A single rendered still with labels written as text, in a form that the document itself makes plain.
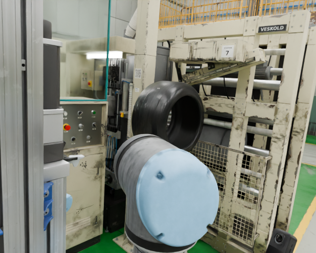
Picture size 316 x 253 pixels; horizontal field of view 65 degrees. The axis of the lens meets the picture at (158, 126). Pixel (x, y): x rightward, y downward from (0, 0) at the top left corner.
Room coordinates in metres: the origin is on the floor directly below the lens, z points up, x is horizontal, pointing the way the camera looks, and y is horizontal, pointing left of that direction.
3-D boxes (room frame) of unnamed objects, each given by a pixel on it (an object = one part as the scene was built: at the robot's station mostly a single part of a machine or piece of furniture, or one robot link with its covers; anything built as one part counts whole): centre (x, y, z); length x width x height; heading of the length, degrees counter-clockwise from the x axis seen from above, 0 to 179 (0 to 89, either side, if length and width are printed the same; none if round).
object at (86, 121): (1.96, 0.75, 0.63); 0.56 x 0.41 x 1.27; 137
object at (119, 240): (2.07, 0.15, 0.02); 0.27 x 0.27 x 0.04; 47
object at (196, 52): (2.04, -0.35, 1.71); 0.61 x 0.25 x 0.15; 47
